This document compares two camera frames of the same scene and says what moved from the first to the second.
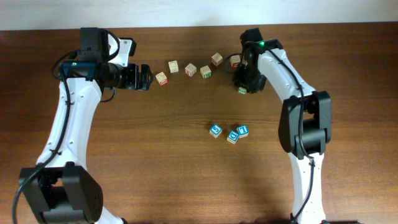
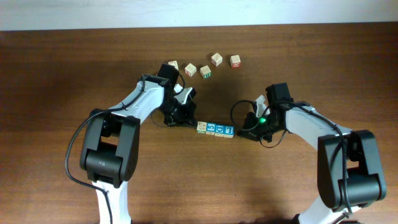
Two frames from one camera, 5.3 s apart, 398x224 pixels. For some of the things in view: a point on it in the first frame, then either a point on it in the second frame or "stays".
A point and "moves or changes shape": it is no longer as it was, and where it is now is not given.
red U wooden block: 234,61 stays
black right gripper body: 248,79 to 264,129
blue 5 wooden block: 215,130 moves or changes shape
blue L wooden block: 242,130 moves or changes shape
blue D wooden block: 232,137 to 219,130
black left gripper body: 125,76 to 177,113
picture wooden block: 190,70 stays
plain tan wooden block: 216,59 stays
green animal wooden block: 242,90 to 201,127
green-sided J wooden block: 173,66 stays
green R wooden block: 205,71 stays
